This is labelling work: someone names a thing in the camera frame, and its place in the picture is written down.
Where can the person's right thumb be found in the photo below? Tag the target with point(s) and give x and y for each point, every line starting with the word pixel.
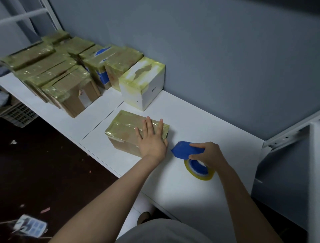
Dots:
pixel 196 157

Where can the yellowish clear tape roll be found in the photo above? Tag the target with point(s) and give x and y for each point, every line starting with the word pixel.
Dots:
pixel 201 177

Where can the white blister pack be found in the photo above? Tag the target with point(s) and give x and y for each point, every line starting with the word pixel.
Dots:
pixel 30 226

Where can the white side panel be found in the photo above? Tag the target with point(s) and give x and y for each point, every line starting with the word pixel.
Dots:
pixel 287 187

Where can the person's right forearm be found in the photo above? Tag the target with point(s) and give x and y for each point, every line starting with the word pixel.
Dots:
pixel 245 205

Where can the pink paper scrap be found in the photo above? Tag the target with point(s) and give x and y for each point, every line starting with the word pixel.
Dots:
pixel 45 210

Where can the grey plastic crate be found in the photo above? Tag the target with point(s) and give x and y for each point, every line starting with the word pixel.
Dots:
pixel 20 115

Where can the white metal bed frame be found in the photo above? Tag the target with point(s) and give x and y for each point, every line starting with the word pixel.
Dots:
pixel 53 12

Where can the person's left hand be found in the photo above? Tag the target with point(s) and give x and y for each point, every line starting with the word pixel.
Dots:
pixel 152 145

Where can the person's right hand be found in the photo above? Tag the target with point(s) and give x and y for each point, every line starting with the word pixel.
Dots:
pixel 212 156

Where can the person's grey shirt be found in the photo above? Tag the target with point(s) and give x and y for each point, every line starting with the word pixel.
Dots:
pixel 162 232

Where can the person's left thumb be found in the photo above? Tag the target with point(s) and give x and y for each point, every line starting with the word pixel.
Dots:
pixel 165 144

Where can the pile of taped cardboard parcels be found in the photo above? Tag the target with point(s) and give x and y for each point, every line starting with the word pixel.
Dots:
pixel 62 75

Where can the person's left forearm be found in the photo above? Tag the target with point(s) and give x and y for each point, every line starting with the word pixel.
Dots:
pixel 107 200

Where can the white paper scrap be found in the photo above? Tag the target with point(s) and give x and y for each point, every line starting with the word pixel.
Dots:
pixel 13 142

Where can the white box with yellowed tape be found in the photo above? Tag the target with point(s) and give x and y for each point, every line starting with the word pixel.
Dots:
pixel 136 85

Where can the white metal rail bracket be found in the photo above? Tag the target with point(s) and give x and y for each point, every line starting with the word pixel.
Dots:
pixel 287 136

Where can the person's left little finger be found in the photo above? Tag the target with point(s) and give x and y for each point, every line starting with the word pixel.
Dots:
pixel 138 133

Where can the brown shoe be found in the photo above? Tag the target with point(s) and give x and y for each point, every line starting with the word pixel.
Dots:
pixel 144 217

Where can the blue tape dispenser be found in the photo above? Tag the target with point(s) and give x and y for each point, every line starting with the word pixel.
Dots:
pixel 181 149

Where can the small taped cardboard box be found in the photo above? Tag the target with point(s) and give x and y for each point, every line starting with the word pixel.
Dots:
pixel 122 128

